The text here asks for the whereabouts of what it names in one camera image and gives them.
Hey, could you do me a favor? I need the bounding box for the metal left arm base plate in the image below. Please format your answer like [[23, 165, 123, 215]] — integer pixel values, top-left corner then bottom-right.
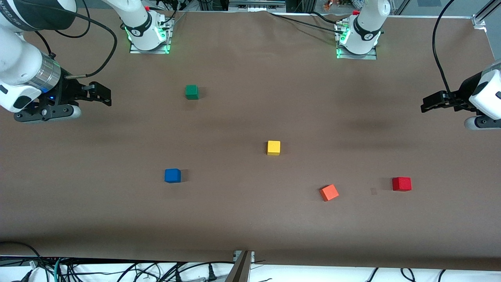
[[335, 20, 378, 60]]

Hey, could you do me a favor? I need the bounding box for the brown paper table cover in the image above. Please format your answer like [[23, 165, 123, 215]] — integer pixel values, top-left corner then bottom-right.
[[0, 10, 501, 271]]

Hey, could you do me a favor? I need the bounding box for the aluminium frame corner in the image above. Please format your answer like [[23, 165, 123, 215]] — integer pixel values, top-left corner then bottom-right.
[[472, 0, 501, 28]]

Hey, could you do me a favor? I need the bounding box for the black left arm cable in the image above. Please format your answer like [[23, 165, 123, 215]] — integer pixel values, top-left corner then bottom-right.
[[432, 0, 457, 94]]

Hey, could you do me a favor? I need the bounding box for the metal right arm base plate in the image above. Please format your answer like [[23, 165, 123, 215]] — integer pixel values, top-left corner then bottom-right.
[[129, 16, 173, 54]]

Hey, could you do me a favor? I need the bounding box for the red wooden block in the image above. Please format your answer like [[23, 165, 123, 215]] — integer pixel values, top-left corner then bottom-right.
[[392, 177, 412, 192]]

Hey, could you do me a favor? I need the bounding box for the aluminium profile beam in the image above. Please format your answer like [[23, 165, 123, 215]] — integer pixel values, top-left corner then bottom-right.
[[225, 251, 255, 282]]

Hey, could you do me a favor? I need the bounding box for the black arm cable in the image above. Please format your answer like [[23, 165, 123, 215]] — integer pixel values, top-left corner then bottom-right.
[[22, 10, 118, 79], [432, 0, 457, 94]]

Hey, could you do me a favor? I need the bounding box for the orange wooden block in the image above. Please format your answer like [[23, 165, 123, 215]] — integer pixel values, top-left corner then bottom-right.
[[320, 184, 340, 202]]

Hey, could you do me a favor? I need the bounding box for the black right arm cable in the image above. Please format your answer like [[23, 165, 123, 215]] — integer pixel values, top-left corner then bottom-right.
[[22, 10, 118, 79]]

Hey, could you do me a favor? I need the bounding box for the silver aluminium rail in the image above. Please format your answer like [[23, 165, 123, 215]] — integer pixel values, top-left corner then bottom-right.
[[229, 0, 287, 12]]

